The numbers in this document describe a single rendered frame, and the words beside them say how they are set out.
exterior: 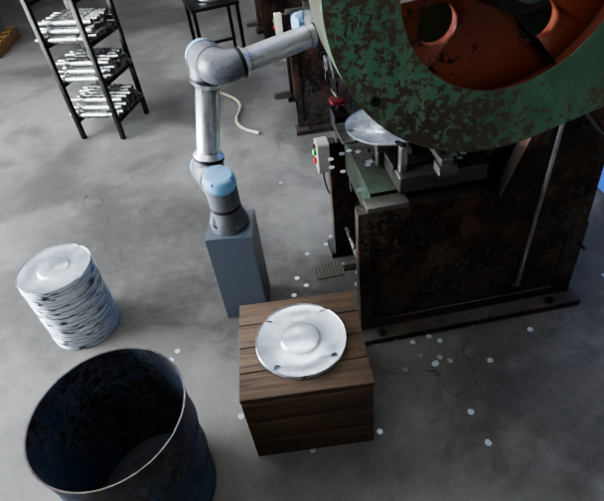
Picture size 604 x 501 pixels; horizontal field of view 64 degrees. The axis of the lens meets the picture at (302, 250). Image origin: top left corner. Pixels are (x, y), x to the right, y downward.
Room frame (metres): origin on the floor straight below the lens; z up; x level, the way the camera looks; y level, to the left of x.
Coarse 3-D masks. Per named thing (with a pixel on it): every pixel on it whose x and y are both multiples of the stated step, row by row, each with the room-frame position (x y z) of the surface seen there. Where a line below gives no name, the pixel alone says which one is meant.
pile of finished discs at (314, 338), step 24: (288, 312) 1.09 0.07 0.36; (312, 312) 1.08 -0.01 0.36; (264, 336) 1.00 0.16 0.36; (288, 336) 0.98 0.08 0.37; (312, 336) 0.97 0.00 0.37; (336, 336) 0.96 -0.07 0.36; (264, 360) 0.91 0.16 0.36; (288, 360) 0.90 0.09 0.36; (312, 360) 0.88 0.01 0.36; (336, 360) 0.87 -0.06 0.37
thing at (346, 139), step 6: (336, 126) 1.55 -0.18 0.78; (342, 126) 1.54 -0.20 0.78; (342, 132) 1.50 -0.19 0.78; (342, 138) 1.46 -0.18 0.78; (348, 138) 1.45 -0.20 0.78; (348, 144) 1.43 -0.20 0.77; (372, 150) 1.51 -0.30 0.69; (378, 150) 1.46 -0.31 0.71; (384, 150) 1.46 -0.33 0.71; (390, 150) 1.46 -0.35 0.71; (372, 156) 1.48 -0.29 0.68; (378, 156) 1.46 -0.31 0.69; (378, 162) 1.46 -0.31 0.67
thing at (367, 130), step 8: (360, 112) 1.62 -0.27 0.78; (352, 120) 1.57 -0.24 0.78; (360, 120) 1.56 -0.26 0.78; (368, 120) 1.56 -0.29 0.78; (352, 128) 1.51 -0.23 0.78; (360, 128) 1.51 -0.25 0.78; (368, 128) 1.50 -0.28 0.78; (376, 128) 1.48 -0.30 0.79; (352, 136) 1.45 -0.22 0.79; (360, 136) 1.45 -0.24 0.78; (368, 136) 1.44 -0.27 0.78; (376, 136) 1.44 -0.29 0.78; (384, 136) 1.43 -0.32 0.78; (392, 136) 1.42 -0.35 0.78; (376, 144) 1.38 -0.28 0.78; (384, 144) 1.37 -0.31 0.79; (392, 144) 1.37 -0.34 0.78
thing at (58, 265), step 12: (48, 252) 1.60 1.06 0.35; (60, 252) 1.59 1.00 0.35; (72, 252) 1.58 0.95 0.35; (84, 252) 1.57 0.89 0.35; (24, 264) 1.54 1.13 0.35; (36, 264) 1.53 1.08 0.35; (48, 264) 1.52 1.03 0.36; (60, 264) 1.51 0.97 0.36; (72, 264) 1.50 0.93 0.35; (84, 264) 1.49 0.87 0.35; (24, 276) 1.47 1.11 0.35; (36, 276) 1.46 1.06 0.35; (48, 276) 1.44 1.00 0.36; (60, 276) 1.44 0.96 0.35; (72, 276) 1.43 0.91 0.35; (24, 288) 1.40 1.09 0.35; (36, 288) 1.39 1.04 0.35; (48, 288) 1.38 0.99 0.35; (60, 288) 1.37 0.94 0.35
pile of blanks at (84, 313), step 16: (96, 272) 1.51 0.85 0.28; (64, 288) 1.37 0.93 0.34; (80, 288) 1.41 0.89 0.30; (96, 288) 1.47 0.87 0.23; (32, 304) 1.39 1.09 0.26; (48, 304) 1.35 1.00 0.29; (64, 304) 1.36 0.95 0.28; (80, 304) 1.39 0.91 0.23; (96, 304) 1.43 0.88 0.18; (112, 304) 1.50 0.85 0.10; (48, 320) 1.36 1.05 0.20; (64, 320) 1.36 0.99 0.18; (80, 320) 1.37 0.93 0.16; (96, 320) 1.40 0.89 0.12; (112, 320) 1.46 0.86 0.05; (64, 336) 1.36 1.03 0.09; (80, 336) 1.36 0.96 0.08; (96, 336) 1.38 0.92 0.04
